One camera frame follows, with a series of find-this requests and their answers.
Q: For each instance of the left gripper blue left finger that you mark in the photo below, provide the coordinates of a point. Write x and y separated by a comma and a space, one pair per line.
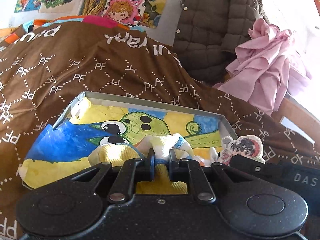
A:
150, 165

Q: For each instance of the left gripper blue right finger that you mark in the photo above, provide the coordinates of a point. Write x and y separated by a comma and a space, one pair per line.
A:
172, 165

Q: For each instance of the yellow blue striped cloth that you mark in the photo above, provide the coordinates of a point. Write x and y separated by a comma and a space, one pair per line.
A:
162, 147

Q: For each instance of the tray with frog drawing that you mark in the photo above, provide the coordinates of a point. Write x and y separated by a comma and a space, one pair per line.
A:
103, 127

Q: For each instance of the cartoon boy sticker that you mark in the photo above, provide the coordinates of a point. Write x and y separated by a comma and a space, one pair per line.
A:
249, 146

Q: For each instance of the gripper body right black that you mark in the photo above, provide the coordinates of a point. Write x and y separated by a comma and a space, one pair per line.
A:
300, 179

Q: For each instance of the pink crumpled garment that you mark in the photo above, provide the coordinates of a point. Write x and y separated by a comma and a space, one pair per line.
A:
266, 68

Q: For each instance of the brown PF patterned blanket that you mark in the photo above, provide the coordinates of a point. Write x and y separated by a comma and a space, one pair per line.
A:
44, 70

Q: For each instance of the brown quilted jacket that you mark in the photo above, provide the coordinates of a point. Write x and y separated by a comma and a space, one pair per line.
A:
208, 32

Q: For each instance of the pink anime girl poster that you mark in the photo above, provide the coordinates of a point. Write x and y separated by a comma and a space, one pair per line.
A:
126, 12

